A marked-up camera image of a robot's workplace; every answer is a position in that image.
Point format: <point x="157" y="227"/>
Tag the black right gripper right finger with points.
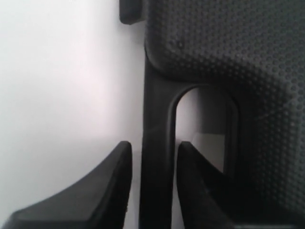
<point x="211" y="200"/>

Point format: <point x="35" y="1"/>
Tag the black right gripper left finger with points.
<point x="97" y="201"/>

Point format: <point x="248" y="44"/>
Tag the black plastic tool case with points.
<point x="251" y="50"/>

